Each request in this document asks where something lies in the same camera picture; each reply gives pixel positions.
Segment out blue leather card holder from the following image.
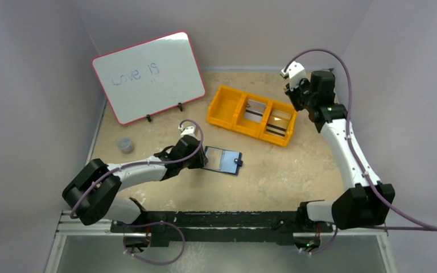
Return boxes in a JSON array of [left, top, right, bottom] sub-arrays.
[[202, 146, 244, 176]]

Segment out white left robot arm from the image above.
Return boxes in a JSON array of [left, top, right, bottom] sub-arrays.
[[62, 135, 207, 225]]

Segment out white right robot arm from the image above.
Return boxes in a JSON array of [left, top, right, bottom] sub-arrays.
[[282, 68, 395, 230]]

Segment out card in right bin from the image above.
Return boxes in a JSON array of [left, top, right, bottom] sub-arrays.
[[265, 109, 292, 138]]

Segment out card in bin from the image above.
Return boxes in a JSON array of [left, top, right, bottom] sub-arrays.
[[265, 109, 292, 138], [244, 99, 267, 123]]

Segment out card in middle bin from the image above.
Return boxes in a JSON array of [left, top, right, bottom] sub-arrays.
[[244, 99, 267, 123]]

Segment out yellow plastic bin tray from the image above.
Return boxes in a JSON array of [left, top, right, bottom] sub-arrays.
[[207, 85, 297, 147]]

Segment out small clear plastic cup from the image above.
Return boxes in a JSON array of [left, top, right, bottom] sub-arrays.
[[116, 137, 134, 154]]

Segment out pink framed whiteboard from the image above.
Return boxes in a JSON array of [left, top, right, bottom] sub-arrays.
[[92, 31, 206, 125]]

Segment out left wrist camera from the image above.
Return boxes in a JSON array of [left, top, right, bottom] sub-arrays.
[[179, 125, 198, 138]]

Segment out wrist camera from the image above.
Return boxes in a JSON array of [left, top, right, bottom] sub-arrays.
[[281, 61, 307, 90], [179, 125, 198, 138]]

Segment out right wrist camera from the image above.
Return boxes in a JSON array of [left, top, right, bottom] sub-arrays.
[[281, 61, 307, 90]]

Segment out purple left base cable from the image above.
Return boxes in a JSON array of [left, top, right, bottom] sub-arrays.
[[122, 220, 187, 266]]

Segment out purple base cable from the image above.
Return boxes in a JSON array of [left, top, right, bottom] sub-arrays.
[[298, 214, 339, 257], [122, 220, 187, 266]]

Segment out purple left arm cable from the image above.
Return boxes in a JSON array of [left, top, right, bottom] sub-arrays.
[[69, 119, 205, 220]]

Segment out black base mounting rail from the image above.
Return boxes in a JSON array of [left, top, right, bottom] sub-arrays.
[[110, 210, 333, 247]]

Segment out aluminium frame rail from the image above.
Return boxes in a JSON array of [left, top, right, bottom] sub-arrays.
[[54, 209, 389, 237]]

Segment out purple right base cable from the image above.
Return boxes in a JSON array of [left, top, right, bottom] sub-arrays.
[[298, 214, 339, 257]]

